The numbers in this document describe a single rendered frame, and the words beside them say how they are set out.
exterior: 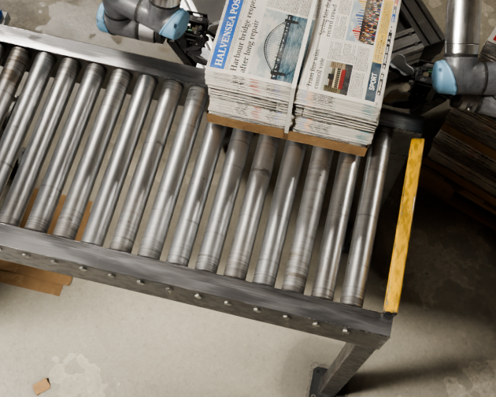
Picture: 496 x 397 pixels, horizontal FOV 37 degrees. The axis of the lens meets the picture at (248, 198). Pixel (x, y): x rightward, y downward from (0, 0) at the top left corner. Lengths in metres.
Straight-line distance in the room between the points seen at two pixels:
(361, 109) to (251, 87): 0.23
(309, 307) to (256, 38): 0.58
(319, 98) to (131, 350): 1.16
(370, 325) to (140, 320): 1.01
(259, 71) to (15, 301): 1.29
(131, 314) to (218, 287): 0.86
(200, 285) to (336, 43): 0.59
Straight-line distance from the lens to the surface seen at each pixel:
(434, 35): 2.69
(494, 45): 1.96
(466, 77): 1.72
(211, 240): 1.62
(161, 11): 1.72
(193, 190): 1.66
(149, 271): 1.60
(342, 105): 1.54
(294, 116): 1.63
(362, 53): 1.59
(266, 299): 1.58
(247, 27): 1.60
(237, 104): 1.64
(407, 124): 1.79
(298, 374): 2.36
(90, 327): 2.42
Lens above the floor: 2.31
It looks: 66 degrees down
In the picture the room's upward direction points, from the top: 5 degrees clockwise
